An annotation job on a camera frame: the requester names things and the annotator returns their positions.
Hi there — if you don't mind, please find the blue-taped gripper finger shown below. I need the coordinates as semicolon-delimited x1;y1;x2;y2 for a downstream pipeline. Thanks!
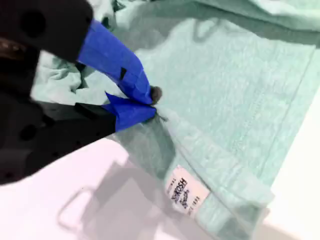
0;0;163;105
74;91;157;151

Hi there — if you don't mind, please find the pale green T-shirt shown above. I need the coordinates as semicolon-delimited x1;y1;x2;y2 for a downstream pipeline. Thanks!
29;0;320;240

